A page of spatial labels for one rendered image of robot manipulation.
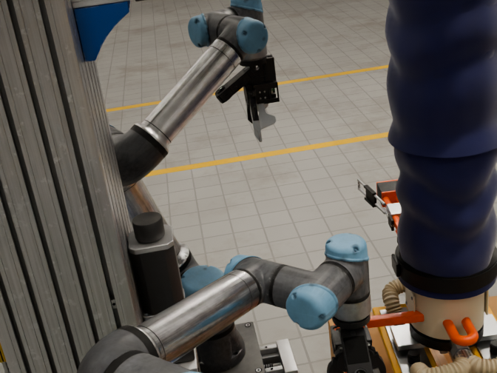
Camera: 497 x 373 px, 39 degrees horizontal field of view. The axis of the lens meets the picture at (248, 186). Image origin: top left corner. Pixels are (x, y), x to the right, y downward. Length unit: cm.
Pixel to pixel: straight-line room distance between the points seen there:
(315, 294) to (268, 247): 321
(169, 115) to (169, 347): 61
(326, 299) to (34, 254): 50
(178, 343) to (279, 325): 263
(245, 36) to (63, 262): 63
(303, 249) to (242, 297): 313
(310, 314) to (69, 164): 46
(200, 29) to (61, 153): 60
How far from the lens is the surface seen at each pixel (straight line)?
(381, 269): 406
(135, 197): 166
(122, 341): 100
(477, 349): 176
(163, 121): 151
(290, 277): 121
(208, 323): 111
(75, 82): 114
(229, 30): 158
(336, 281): 120
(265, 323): 371
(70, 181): 120
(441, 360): 193
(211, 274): 173
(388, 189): 219
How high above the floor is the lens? 216
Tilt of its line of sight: 25 degrees down
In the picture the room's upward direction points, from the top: 8 degrees counter-clockwise
